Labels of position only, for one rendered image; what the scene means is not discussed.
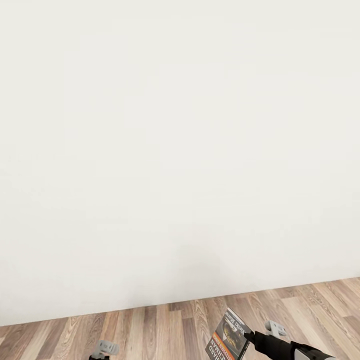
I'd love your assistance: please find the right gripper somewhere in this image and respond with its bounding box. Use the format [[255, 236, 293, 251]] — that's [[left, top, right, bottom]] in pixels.
[[243, 331, 285, 360]]

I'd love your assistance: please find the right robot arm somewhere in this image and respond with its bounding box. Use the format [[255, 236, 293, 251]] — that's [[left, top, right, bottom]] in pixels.
[[243, 319, 340, 360]]

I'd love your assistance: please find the hardback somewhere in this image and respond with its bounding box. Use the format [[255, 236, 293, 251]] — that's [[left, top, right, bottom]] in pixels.
[[205, 307, 254, 360]]

